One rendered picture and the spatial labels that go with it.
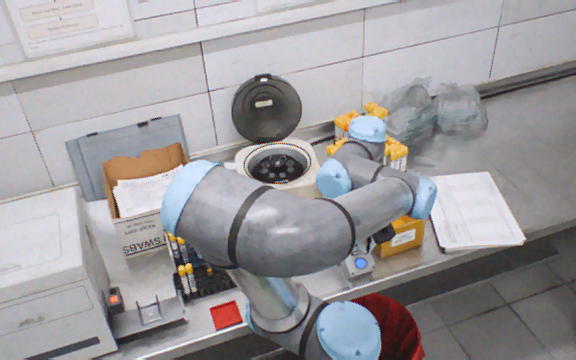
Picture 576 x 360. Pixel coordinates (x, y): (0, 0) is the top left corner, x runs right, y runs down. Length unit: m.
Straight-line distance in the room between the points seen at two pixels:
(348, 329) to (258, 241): 0.41
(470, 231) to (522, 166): 0.38
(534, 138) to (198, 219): 1.50
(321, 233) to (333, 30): 1.18
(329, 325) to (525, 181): 0.98
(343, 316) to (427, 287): 1.24
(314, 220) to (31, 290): 0.71
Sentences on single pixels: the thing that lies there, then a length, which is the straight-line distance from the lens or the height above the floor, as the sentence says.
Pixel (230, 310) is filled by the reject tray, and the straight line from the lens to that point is 1.43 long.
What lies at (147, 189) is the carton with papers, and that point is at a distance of 1.73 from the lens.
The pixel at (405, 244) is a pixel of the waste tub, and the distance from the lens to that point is 1.54.
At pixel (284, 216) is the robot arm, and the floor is 1.52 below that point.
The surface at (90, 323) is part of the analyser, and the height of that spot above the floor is 1.00.
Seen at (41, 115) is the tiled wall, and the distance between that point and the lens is 1.74.
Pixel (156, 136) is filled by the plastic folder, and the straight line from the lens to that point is 1.78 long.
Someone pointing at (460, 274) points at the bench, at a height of 0.27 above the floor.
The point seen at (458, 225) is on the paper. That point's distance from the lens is 1.63.
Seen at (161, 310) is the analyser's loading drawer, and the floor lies 0.91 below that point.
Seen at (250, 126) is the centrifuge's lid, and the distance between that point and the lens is 1.79.
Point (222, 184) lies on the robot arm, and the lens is 0.74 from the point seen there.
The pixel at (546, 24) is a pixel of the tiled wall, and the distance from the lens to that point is 2.31.
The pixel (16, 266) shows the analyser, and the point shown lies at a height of 1.17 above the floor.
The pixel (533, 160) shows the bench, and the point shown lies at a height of 0.87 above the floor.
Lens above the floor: 1.98
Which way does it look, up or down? 39 degrees down
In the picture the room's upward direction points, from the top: 4 degrees counter-clockwise
